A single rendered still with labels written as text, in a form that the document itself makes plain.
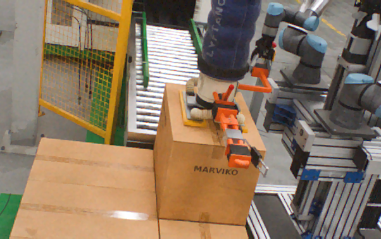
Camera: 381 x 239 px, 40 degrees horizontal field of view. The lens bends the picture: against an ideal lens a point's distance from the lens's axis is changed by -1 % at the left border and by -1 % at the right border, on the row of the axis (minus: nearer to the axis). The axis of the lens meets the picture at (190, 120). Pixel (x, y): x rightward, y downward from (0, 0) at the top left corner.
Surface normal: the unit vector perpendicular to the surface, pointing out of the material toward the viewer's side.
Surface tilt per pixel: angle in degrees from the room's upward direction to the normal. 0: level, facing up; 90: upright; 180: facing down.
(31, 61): 88
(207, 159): 90
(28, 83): 90
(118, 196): 0
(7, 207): 0
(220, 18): 107
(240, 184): 90
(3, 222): 0
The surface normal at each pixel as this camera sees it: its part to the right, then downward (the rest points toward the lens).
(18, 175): 0.18, -0.88
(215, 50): -0.46, 0.05
